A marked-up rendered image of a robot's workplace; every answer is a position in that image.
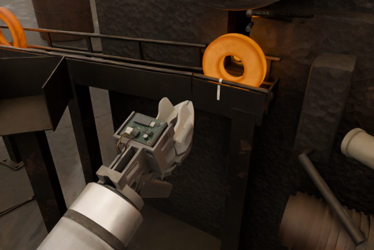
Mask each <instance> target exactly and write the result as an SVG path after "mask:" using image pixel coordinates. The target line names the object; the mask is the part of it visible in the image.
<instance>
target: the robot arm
mask: <svg viewBox="0 0 374 250"><path fill-rule="evenodd" d="M130 119H131V120H130ZM127 123H128V124H127ZM175 124H176V125H175ZM174 125H175V127H173V126H174ZM123 128H124V129H123ZM193 128H194V108H193V104H192V102H191V101H188V100H186V101H184V102H181V103H179V104H177V105H176V106H173V105H172V104H171V102H170V101H169V99H168V98H167V97H164V98H162V99H161V101H160V102H159V113H158V116H157V118H156V119H155V118H153V117H149V116H146V115H143V114H139V113H135V112H134V111H133V112H132V113H131V115H130V116H129V117H128V118H127V119H126V121H125V122H124V123H123V124H122V125H121V127H120V128H119V129H118V131H117V132H116V133H115V134H114V135H113V137H114V139H115V141H116V143H117V144H116V149H117V150H118V148H117V146H119V148H120V151H119V150H118V156H117V157H116V158H115V160H114V161H113V162H112V164H111V165H110V166H109V167H106V166H103V165H102V166H101V167H100V168H99V170H98V171H97V172H96V175H97V176H98V177H99V179H100V180H99V181H98V182H97V183H94V182H93V183H88V184H87V185H86V187H85V188H84V190H83V191H82V192H81V193H80V195H79V196H78V197H77V198H76V200H75V201H74V202H73V203H72V205H71V206H70V207H69V209H68V210H67V212H66V213H65V214H64V215H63V217H62V218H61V219H60V220H59V221H58V223H57V224H56V225H55V227H54V228H53V229H52V230H51V231H50V233H49V234H48V236H47V237H46V238H45V239H44V241H43V242H42V243H41V244H40V246H39V247H38V248H37V249H36V250H124V249H125V248H126V247H127V245H128V243H129V242H130V240H131V239H132V237H133V235H134V234H135V232H136V230H137V229H138V227H139V225H140V224H141V222H142V215H141V213H140V210H141V208H142V207H143V205H144V202H143V200H142V199H141V198H167V197H169V195H170V192H171V190H172V187H173V185H172V184H170V183H168V182H166V180H165V179H164V177H166V176H169V175H171V171H172V170H173V169H174V168H175V167H176V166H177V165H178V166H181V163H182V161H183V160H184V159H185V158H186V157H187V155H188V154H189V152H190V150H191V146H192V142H193Z"/></svg>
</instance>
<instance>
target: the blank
mask: <svg viewBox="0 0 374 250"><path fill-rule="evenodd" d="M229 55H232V56H235V57H237V58H239V59H240V60H241V62H242V63H243V65H244V74H243V76H241V77H234V76H231V75H230V74H228V73H227V72H226V70H225V68H224V64H223V62H224V58H225V56H229ZM203 71H204V75H207V76H211V77H216V78H220V79H225V80H229V81H234V82H238V83H242V84H246V85H251V86H256V87H259V86H260V85H261V83H262V82H263V80H264V78H265V75H266V71H267V62H266V59H265V55H264V53H263V51H262V49H261V48H260V47H259V45H258V44H257V43H256V42H255V41H253V40H252V39H251V38H249V37H247V36H245V35H242V34H238V33H229V34H225V35H222V36H220V37H219V38H217V39H216V40H214V41H213V42H212V43H211V44H210V45H209V46H208V47H207V48H206V50H205V52H204V56H203Z"/></svg>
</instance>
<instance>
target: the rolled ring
mask: <svg viewBox="0 0 374 250"><path fill-rule="evenodd" d="M0 19H1V20H3V21H4V22H5V24H6V25H7V26H8V28H9V29H10V31H11V34H12V37H13V42H14V45H13V46H14V47H20V48H27V41H26V36H25V33H24V30H23V28H22V26H21V24H20V22H19V20H18V19H17V18H16V16H15V15H14V14H13V13H12V12H11V11H10V10H8V9H6V8H4V7H0ZM0 45H5V46H11V45H10V44H9V43H8V42H7V41H6V39H5V37H4V36H3V34H2V31H1V28H0Z"/></svg>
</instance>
